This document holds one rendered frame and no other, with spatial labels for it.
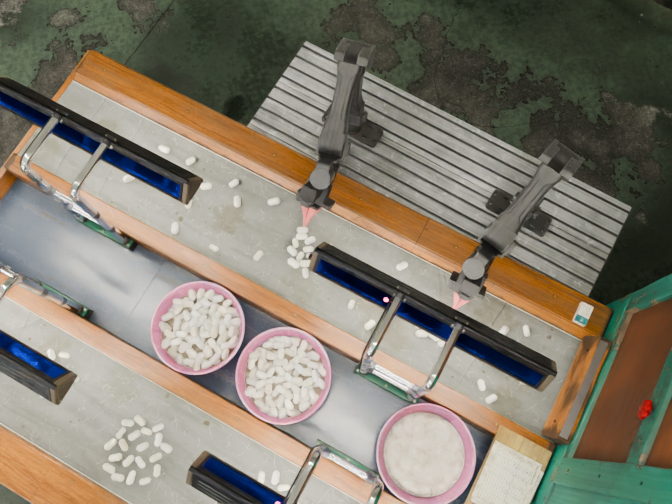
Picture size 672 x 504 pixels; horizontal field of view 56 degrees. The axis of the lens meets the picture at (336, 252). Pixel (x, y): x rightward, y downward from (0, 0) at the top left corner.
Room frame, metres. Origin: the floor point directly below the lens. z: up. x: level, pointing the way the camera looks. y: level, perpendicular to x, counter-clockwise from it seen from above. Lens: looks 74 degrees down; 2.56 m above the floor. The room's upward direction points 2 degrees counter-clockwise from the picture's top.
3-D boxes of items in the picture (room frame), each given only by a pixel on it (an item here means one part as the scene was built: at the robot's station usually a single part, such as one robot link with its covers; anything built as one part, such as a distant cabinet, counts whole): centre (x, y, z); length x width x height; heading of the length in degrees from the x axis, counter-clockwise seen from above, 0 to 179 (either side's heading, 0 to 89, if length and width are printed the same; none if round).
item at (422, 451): (-0.06, -0.22, 0.71); 0.22 x 0.22 x 0.06
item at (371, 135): (0.97, -0.07, 0.71); 0.20 x 0.07 x 0.08; 58
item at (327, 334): (0.39, 0.22, 0.71); 1.81 x 0.05 x 0.11; 60
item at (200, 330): (0.30, 0.40, 0.72); 0.24 x 0.24 x 0.06
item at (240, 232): (0.54, 0.13, 0.73); 1.81 x 0.30 x 0.02; 60
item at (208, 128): (0.72, 0.02, 0.67); 1.81 x 0.12 x 0.19; 60
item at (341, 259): (0.27, -0.22, 1.08); 0.62 x 0.08 x 0.07; 60
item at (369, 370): (0.20, -0.17, 0.90); 0.20 x 0.19 x 0.45; 60
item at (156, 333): (0.30, 0.40, 0.72); 0.27 x 0.27 x 0.10
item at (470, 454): (-0.06, -0.22, 0.72); 0.27 x 0.27 x 0.10
